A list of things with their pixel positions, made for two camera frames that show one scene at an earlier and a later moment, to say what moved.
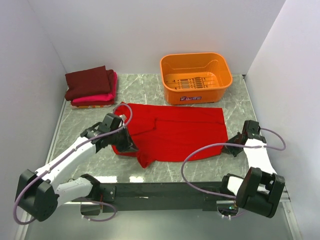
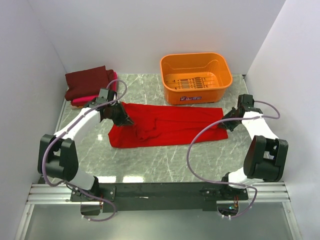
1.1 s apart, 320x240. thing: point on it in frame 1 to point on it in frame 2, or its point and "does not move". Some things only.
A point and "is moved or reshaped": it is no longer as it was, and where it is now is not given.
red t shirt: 163,133 is moved or reshaped
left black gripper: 128,145 to 124,119
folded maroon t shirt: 97,81 does not move
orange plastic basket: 192,78 does not move
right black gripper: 231,150 to 229,126
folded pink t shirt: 113,78 does not move
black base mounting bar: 121,197 does not move
